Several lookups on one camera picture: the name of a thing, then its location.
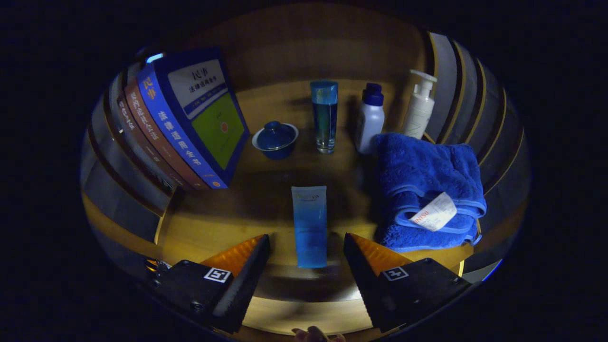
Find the blue book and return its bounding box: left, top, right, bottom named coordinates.
left=137, top=46, right=251, bottom=190

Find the reddish brown book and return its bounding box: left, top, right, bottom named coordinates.
left=124, top=81, right=209, bottom=190

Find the dark brown book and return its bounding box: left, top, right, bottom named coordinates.
left=115, top=88, right=186, bottom=191

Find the white bottle with blue cap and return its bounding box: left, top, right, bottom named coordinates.
left=356, top=83, right=385, bottom=155

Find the blue glass bottle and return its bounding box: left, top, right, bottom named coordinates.
left=310, top=80, right=339, bottom=154

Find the wooden countertop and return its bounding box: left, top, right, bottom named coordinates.
left=154, top=78, right=480, bottom=336

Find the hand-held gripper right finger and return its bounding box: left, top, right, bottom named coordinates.
left=343, top=233, right=472, bottom=333

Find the blue squeeze tube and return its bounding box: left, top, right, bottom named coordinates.
left=291, top=185, right=328, bottom=269

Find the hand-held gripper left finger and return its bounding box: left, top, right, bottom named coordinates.
left=152, top=234, right=271, bottom=334

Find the white pump bottle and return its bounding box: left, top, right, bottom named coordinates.
left=403, top=69, right=438, bottom=140

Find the blue lidded teacup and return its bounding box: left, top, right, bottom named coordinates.
left=252, top=121, right=300, bottom=161

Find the wooden cabinet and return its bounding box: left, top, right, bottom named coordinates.
left=80, top=5, right=530, bottom=340

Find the blue folded towel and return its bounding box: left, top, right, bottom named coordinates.
left=373, top=133, right=488, bottom=253

